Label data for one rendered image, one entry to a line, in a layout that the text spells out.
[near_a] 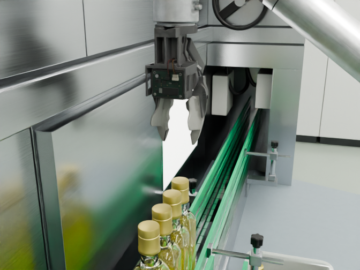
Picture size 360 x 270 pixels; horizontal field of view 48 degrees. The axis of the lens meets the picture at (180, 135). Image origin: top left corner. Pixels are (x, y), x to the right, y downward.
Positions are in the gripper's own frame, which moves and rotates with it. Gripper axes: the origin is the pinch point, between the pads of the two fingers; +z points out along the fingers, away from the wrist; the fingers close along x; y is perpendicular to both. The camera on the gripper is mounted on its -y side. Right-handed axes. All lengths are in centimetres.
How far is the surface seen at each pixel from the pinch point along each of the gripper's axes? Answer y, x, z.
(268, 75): -103, 2, 6
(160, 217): 12.9, 1.4, 10.2
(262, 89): -103, 0, 12
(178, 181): 0.8, -0.1, 9.3
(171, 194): 6.2, 0.7, 9.3
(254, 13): -92, -4, -20
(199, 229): -28.2, -4.4, 37.4
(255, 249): -9.0, 14.2, 27.3
